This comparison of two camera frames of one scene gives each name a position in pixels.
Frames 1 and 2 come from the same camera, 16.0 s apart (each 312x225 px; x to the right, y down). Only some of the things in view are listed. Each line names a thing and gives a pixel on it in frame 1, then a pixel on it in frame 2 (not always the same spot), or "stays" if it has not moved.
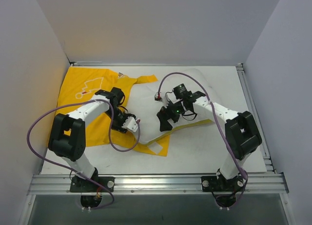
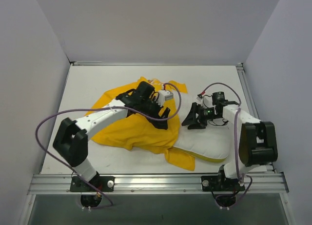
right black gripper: (168, 112) to (196, 115)
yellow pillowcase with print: (79, 84) to (135, 132)
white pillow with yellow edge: (146, 99) to (212, 143)
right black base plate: (213, 184) stays
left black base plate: (78, 184) stays
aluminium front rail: (255, 184) stays
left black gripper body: (119, 127) to (156, 112)
